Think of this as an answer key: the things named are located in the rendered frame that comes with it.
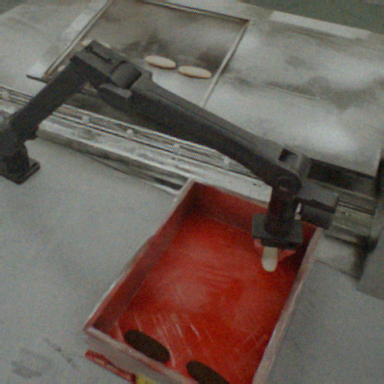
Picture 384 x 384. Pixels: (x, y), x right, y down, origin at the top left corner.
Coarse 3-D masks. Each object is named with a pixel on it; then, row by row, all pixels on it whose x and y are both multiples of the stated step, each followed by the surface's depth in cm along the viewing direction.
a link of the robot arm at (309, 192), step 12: (288, 180) 98; (276, 192) 101; (288, 192) 100; (300, 192) 102; (312, 192) 102; (324, 192) 102; (312, 204) 102; (324, 204) 100; (336, 204) 101; (312, 216) 102; (324, 216) 101; (324, 228) 102
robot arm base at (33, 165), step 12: (24, 144) 139; (0, 156) 138; (12, 156) 136; (24, 156) 140; (0, 168) 139; (12, 168) 138; (24, 168) 140; (36, 168) 141; (12, 180) 139; (24, 180) 139
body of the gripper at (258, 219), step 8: (256, 216) 114; (264, 216) 114; (272, 216) 107; (256, 224) 112; (264, 224) 111; (272, 224) 108; (280, 224) 107; (288, 224) 107; (296, 224) 112; (256, 232) 110; (264, 232) 110; (272, 232) 109; (280, 232) 108; (288, 232) 109; (296, 232) 110; (272, 240) 109; (280, 240) 109; (288, 240) 109; (296, 240) 109
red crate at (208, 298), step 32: (192, 224) 128; (224, 224) 129; (160, 256) 121; (192, 256) 121; (224, 256) 121; (256, 256) 121; (288, 256) 122; (160, 288) 114; (192, 288) 114; (224, 288) 114; (256, 288) 115; (288, 288) 115; (128, 320) 108; (160, 320) 108; (192, 320) 108; (224, 320) 108; (256, 320) 108; (192, 352) 103; (224, 352) 103; (256, 352) 103
